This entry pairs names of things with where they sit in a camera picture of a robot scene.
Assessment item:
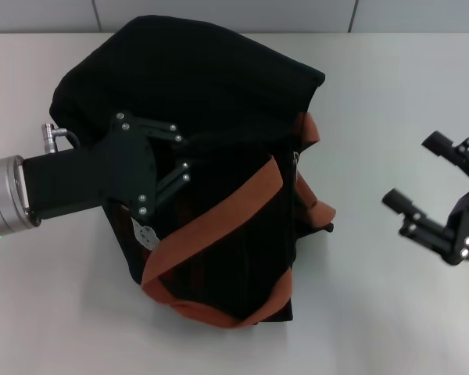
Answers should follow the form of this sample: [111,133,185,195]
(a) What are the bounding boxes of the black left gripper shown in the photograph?
[22,112,193,227]

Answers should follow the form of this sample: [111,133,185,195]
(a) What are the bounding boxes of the black food bag orange handles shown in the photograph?
[48,14,337,330]

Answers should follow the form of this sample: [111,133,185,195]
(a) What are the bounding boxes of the left arm cable with connector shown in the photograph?
[41,122,81,152]

